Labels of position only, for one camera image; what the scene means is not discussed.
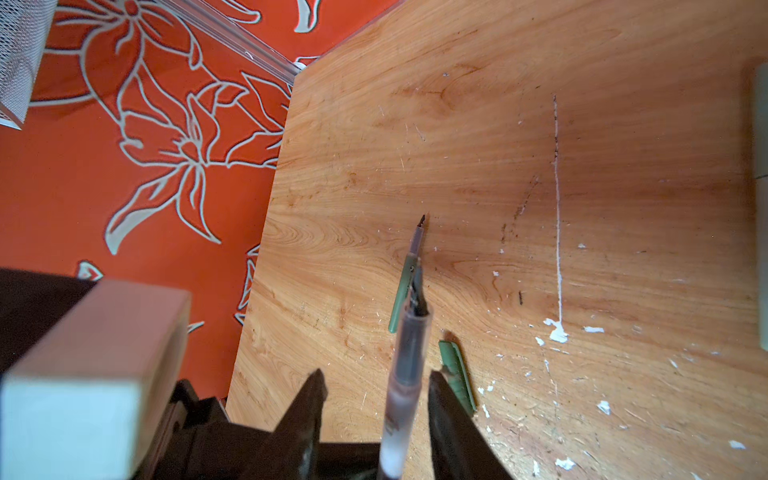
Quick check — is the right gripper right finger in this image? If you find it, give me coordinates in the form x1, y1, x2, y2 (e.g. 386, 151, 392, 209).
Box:
428, 371, 513, 480

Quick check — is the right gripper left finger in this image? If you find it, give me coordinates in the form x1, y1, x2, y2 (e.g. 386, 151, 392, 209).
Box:
239, 369, 327, 479

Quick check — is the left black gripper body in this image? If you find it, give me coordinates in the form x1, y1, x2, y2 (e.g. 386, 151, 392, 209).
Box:
133, 380, 379, 479

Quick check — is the pink pen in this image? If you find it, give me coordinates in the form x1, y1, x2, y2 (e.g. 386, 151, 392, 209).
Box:
377, 265, 432, 479

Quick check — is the light green pen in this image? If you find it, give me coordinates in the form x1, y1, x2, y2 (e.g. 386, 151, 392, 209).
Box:
752, 63, 767, 350

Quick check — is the dark green pen cap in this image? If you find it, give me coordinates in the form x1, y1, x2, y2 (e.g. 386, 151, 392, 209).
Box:
438, 340, 477, 416

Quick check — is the dark green pen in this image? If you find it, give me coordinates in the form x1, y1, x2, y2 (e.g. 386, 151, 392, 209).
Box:
388, 215, 426, 334

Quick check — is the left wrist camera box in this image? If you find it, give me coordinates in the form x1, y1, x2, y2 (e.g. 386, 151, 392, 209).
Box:
1, 279, 192, 479

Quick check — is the white wire mesh basket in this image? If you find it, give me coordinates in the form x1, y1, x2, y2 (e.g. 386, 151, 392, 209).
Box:
1, 0, 57, 130

